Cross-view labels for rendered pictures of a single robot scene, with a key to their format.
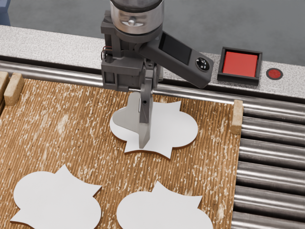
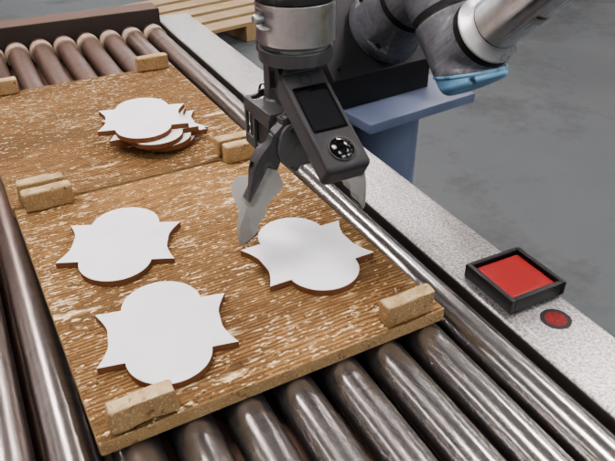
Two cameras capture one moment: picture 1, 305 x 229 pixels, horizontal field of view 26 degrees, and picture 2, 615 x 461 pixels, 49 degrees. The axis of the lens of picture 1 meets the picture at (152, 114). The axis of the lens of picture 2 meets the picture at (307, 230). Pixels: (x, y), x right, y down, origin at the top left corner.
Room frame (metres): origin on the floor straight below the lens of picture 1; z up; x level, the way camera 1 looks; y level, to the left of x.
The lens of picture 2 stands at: (0.34, -0.48, 1.37)
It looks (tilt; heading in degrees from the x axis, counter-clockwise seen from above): 33 degrees down; 51
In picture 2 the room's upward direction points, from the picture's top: straight up
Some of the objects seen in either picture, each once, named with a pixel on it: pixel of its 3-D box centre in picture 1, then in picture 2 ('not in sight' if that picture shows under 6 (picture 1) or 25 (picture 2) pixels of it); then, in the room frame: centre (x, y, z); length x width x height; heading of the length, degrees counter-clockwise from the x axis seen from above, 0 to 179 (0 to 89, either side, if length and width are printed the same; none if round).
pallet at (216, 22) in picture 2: not in sight; (215, 16); (2.78, 3.60, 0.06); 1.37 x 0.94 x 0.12; 179
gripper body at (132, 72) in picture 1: (134, 50); (292, 101); (0.72, 0.03, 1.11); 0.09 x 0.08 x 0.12; 81
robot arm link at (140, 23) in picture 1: (136, 9); (292, 23); (0.72, 0.02, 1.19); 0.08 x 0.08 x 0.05
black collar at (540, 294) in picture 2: (239, 66); (513, 278); (0.88, -0.16, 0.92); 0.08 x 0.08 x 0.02; 79
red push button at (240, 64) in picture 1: (239, 66); (513, 279); (0.88, -0.16, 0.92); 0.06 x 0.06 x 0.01; 79
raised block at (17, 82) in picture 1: (13, 88); (243, 149); (0.80, 0.24, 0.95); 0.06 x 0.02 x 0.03; 170
